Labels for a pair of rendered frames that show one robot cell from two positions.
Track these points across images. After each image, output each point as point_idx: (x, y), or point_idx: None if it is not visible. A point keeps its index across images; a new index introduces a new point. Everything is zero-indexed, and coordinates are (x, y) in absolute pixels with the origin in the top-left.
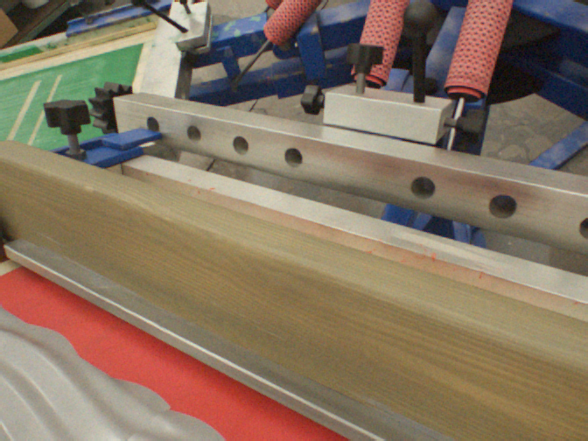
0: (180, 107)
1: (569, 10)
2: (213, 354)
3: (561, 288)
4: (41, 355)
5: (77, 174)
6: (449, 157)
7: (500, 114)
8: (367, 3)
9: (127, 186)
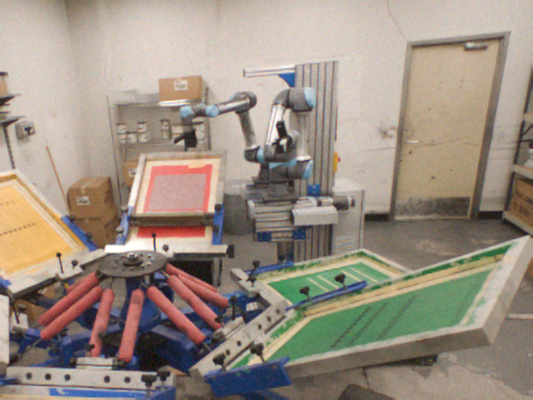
0: (207, 247)
1: (113, 310)
2: None
3: (136, 242)
4: None
5: (186, 212)
6: (149, 249)
7: None
8: (184, 310)
9: (179, 213)
